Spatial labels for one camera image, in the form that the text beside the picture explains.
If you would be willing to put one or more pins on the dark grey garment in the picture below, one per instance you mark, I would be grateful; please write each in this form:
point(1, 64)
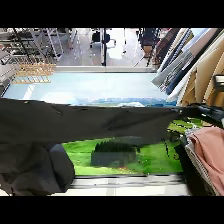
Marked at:
point(83, 121)

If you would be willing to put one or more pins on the pink garment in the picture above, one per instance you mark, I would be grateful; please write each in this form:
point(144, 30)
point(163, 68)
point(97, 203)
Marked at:
point(211, 150)

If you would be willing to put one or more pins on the silver frame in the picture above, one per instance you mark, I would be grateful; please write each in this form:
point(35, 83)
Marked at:
point(133, 186)

